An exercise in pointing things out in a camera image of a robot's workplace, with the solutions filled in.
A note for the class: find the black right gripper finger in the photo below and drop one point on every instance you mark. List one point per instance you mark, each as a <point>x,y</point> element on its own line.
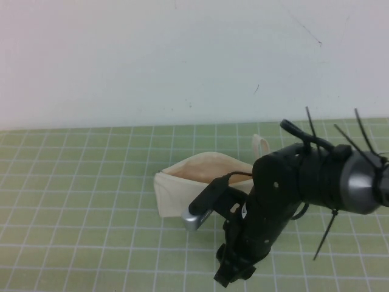
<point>248,271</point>
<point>225,275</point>

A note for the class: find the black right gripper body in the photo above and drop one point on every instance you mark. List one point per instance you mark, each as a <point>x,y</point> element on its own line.
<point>258,231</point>

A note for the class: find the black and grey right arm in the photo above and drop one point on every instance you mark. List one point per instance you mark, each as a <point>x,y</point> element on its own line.
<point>355,182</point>

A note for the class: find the cream fabric pencil case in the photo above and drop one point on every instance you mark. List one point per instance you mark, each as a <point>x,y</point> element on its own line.
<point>173,194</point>

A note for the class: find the black zip tie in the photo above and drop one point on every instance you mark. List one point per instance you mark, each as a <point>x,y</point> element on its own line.
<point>352,138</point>
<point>363,130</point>
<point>325,234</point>
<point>311,127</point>

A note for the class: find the green grid-pattern mat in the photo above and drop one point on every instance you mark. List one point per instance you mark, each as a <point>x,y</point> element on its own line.
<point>91,213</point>

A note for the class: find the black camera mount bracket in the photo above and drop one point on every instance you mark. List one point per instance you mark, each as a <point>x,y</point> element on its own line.
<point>231,200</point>

